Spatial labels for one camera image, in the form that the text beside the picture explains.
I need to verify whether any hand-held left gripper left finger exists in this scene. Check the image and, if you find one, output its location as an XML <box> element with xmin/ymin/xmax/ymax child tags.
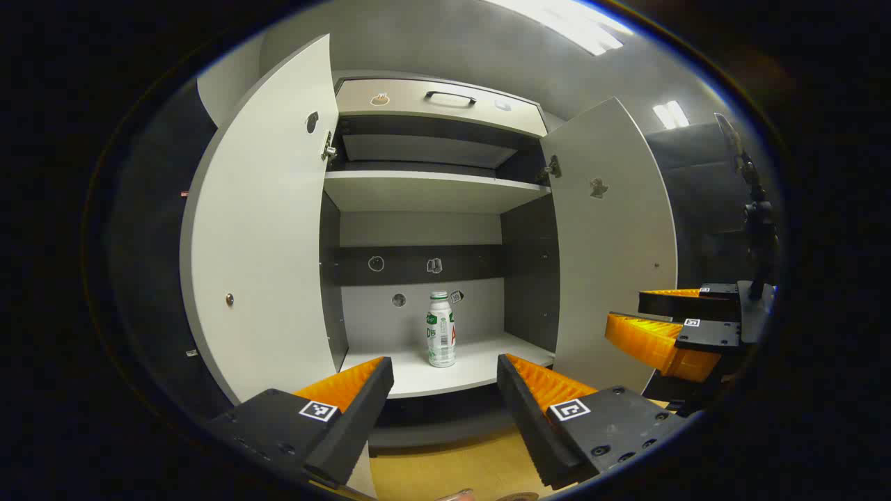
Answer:
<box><xmin>205</xmin><ymin>356</ymin><xmax>395</xmax><ymax>489</ymax></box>

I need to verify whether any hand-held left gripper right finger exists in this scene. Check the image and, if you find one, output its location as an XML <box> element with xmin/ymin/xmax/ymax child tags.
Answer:
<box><xmin>496</xmin><ymin>353</ymin><xmax>690</xmax><ymax>490</ymax></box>

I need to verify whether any white cabinet door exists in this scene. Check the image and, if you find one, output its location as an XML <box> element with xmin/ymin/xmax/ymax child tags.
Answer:
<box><xmin>539</xmin><ymin>96</ymin><xmax>679</xmax><ymax>394</ymax></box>
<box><xmin>180</xmin><ymin>33</ymin><xmax>378</xmax><ymax>499</ymax></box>

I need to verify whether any white bottle with green label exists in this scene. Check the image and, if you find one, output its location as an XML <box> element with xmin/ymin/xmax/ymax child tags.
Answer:
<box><xmin>427</xmin><ymin>291</ymin><xmax>457</xmax><ymax>368</ymax></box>

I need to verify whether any white and grey cabinet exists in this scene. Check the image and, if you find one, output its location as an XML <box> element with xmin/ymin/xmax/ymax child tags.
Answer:
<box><xmin>320</xmin><ymin>70</ymin><xmax>561</xmax><ymax>450</ymax></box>

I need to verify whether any white cabinet shelf board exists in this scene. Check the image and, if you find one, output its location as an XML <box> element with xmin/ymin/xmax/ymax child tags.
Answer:
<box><xmin>324</xmin><ymin>170</ymin><xmax>552</xmax><ymax>214</ymax></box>

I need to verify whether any black backdrop cloth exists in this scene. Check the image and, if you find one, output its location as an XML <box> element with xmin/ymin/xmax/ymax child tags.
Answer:
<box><xmin>644</xmin><ymin>122</ymin><xmax>766</xmax><ymax>289</ymax></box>

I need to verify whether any small ceiling light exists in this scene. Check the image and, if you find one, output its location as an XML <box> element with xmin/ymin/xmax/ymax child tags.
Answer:
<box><xmin>653</xmin><ymin>101</ymin><xmax>690</xmax><ymax>130</ymax></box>

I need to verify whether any long ceiling light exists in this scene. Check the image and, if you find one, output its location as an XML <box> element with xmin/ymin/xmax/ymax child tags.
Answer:
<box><xmin>487</xmin><ymin>0</ymin><xmax>634</xmax><ymax>56</ymax></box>

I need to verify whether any white drawer with black handle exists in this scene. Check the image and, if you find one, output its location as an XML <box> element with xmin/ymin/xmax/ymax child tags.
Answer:
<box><xmin>334</xmin><ymin>77</ymin><xmax>549</xmax><ymax>138</ymax></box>

